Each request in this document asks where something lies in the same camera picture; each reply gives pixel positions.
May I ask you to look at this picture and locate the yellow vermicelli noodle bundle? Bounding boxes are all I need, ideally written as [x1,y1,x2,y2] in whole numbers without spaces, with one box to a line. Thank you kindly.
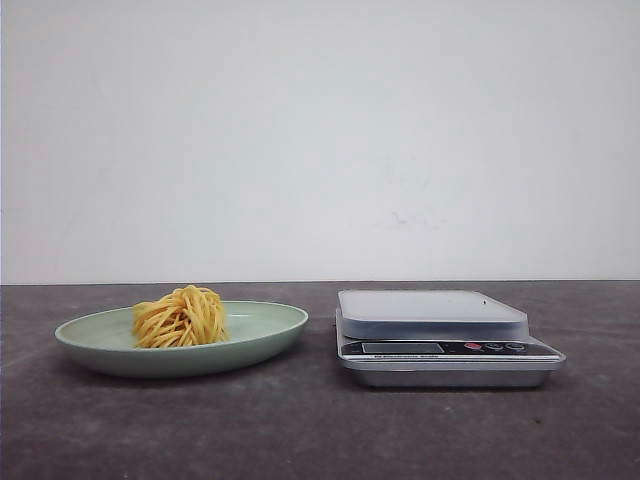
[132,285,230,349]

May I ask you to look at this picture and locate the silver digital kitchen scale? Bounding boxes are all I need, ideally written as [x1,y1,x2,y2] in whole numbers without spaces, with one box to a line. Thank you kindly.
[335,290,566,388]

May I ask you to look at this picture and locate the light green round plate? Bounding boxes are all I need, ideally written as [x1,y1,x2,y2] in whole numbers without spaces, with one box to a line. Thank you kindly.
[54,300,309,379]

